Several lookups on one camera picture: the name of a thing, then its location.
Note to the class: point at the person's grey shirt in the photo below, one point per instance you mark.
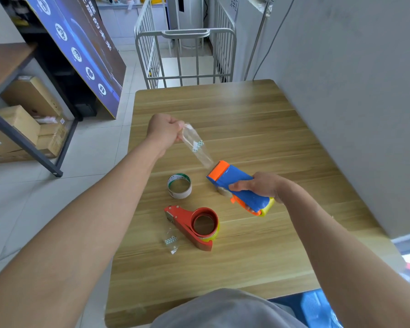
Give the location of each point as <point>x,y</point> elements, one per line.
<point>225,310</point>

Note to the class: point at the person's left hand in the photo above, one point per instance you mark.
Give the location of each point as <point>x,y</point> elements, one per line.
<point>161,130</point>

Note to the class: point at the person's right forearm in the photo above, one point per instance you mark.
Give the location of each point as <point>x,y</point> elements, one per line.
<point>341,256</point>

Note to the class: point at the blue orange tape dispenser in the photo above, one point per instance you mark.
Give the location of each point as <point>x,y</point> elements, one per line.
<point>237,187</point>

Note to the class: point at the clear tape strip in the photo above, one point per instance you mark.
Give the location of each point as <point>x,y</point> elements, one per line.
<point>196,145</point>

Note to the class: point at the person's left forearm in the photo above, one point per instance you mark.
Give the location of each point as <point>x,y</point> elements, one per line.
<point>66,235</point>

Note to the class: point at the grey metal pole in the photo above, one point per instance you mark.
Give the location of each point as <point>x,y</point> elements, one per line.
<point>258,37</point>

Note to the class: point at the dark metal wooden shelf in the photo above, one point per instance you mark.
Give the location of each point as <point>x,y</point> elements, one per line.
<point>13,99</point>

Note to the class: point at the person's right hand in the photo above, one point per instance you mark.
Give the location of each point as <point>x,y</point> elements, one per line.
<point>264,186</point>

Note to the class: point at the large cardboard box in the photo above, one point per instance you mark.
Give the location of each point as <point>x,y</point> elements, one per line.
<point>30,97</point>

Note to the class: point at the white metal cage trolley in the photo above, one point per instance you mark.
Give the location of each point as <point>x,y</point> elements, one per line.
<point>188,47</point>

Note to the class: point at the low cardboard box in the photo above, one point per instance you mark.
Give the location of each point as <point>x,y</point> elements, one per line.
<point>51,140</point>

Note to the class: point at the small cardboard box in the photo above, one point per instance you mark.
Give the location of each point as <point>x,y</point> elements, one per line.
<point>18,123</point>

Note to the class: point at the blue plastic stool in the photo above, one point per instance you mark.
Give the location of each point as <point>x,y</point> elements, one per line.
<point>307,309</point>

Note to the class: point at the crumpled clear tape piece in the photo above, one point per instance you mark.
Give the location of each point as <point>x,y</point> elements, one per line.
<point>171,239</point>

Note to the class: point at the blue printed poster board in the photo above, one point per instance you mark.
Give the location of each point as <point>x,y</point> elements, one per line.
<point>83,47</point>

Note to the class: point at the white tape roll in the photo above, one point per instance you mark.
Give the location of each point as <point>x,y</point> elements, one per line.
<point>179,186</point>

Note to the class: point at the red tape dispenser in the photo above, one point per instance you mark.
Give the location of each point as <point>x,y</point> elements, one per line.
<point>196,225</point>

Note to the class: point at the person's left fingers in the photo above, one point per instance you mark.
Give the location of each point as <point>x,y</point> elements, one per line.
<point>177,129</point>

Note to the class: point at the person's right thumb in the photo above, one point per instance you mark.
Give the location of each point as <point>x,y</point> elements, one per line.
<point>242,186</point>

